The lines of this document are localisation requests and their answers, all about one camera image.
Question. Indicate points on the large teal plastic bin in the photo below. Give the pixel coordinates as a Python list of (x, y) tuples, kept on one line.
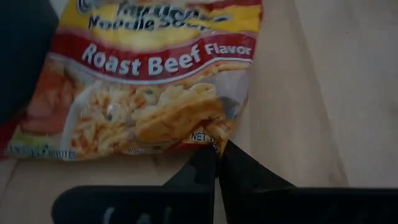
[(21, 56)]

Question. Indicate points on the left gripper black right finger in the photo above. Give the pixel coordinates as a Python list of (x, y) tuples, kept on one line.
[(280, 205)]

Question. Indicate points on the red roast beef noodle pack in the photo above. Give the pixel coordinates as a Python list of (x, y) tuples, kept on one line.
[(149, 93)]

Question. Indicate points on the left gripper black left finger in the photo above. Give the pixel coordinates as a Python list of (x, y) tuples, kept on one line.
[(155, 202)]

